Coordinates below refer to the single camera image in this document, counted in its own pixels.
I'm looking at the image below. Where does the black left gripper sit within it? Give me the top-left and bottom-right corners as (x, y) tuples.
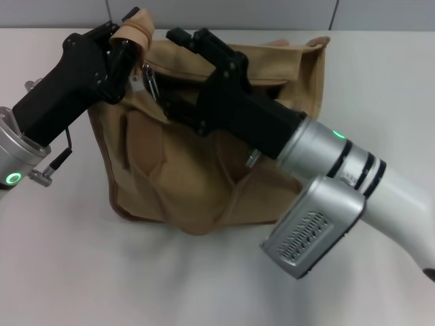
(12, 6), (145, 145)

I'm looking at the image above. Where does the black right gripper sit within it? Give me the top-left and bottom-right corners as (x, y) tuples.
(162, 26), (307, 160)

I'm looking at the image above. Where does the silver metal zipper pull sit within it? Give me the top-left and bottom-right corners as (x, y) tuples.
(141, 62), (161, 103)

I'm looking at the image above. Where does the khaki fabric food bag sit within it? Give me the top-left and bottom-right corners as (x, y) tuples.
(87, 7), (331, 237)

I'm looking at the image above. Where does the left gripper cable with connectors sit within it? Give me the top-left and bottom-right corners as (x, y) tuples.
(24, 78), (75, 186)

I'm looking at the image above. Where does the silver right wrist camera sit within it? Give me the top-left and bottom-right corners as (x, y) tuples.
(260, 175), (367, 280)

